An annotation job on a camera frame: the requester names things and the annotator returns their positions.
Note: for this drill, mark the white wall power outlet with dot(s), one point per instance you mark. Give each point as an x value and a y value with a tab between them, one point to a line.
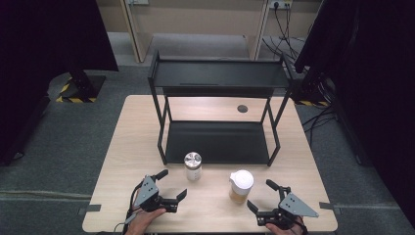
280	4

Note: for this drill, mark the black metal rack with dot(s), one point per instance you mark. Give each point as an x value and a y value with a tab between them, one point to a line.
217	142

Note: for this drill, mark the person's right hand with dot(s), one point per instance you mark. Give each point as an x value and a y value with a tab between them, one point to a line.
288	231

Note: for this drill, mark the dark round table grommet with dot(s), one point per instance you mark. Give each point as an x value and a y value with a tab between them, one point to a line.
242	108

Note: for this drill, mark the glass jar with white lid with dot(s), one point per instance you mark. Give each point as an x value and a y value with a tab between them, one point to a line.
241	184

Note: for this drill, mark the black stand base striped tape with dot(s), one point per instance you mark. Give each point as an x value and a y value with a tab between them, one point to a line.
310	96
84	86

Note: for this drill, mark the black curtain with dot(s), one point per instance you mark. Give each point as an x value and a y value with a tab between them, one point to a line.
368	65
49	39

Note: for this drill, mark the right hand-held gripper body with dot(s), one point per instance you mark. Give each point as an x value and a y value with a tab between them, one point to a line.
293	207

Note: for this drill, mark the grey tape piece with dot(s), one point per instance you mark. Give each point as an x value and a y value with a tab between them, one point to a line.
89	209
329	206

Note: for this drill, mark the glass jar with metal lid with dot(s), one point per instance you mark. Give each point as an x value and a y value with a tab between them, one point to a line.
193	166

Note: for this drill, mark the person's left hand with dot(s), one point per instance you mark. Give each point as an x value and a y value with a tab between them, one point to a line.
143	222

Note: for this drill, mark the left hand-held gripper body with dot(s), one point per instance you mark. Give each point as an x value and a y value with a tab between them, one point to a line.
148	196

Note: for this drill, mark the light wooden desk frame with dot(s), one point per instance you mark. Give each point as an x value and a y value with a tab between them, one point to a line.
195	19

